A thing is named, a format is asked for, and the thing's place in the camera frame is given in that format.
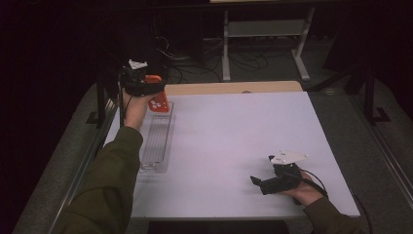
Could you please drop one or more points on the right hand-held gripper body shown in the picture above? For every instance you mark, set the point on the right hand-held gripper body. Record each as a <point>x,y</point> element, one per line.
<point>281,182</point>

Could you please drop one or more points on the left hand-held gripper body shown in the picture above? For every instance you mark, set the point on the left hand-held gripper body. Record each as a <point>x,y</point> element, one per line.
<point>133,81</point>

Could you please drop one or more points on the orange phone case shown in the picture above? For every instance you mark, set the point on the orange phone case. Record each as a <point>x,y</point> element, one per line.
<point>159,103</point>

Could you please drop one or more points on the clear plastic tray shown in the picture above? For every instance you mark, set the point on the clear plastic tray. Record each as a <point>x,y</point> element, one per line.
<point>157,143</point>

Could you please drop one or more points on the person's right hand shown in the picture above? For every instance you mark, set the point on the person's right hand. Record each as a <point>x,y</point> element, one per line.
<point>305,195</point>

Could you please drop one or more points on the person's left hand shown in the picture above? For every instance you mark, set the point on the person's left hand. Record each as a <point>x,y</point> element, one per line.
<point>136,110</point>

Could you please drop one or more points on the black metal stand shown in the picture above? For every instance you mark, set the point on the black metal stand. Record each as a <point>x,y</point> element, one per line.
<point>370,97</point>
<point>100,104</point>

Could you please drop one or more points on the aluminium rail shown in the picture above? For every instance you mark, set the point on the aluminium rail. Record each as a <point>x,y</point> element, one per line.
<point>386,156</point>
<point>74,191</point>

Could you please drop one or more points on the white metal desk frame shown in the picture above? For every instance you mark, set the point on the white metal desk frame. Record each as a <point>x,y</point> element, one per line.
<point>266,28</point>

